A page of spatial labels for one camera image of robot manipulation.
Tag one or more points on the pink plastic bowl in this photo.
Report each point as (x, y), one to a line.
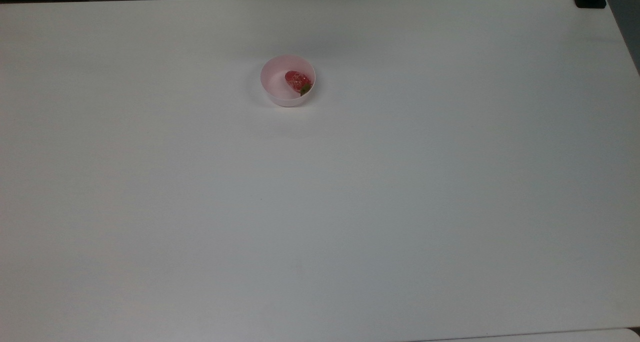
(276, 84)

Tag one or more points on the red strawberry with green leaves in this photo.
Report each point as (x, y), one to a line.
(297, 80)

